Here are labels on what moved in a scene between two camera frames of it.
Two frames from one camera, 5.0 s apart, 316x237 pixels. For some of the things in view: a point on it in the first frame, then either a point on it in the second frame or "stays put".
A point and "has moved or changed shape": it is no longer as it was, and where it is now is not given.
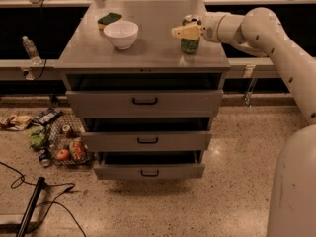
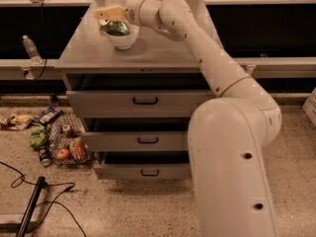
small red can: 67,130 stays put
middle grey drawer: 146,140 stays put
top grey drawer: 144,104 stays put
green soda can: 191,45 has moved or changed shape
